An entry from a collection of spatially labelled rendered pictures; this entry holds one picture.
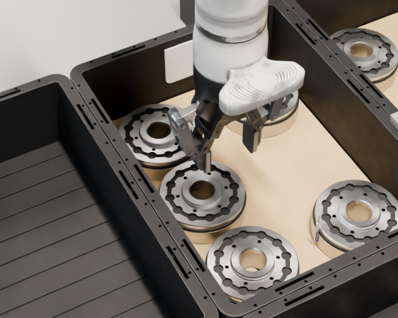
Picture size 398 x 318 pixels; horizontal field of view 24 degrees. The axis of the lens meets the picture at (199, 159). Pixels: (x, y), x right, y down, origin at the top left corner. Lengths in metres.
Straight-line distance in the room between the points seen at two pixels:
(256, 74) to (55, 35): 0.68
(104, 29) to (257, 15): 0.69
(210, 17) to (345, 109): 0.32
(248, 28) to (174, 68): 0.33
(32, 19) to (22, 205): 0.51
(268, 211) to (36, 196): 0.28
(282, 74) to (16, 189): 0.40
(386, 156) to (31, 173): 0.43
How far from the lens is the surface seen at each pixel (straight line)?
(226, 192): 1.07
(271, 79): 0.89
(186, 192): 1.07
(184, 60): 1.19
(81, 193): 1.12
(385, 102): 1.10
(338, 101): 1.14
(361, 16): 1.34
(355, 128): 1.13
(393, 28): 1.35
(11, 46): 1.52
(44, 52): 1.50
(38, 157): 1.17
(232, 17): 0.86
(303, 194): 1.12
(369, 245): 0.96
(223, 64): 0.89
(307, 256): 1.06
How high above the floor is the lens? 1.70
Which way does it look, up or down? 49 degrees down
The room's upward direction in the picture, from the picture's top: straight up
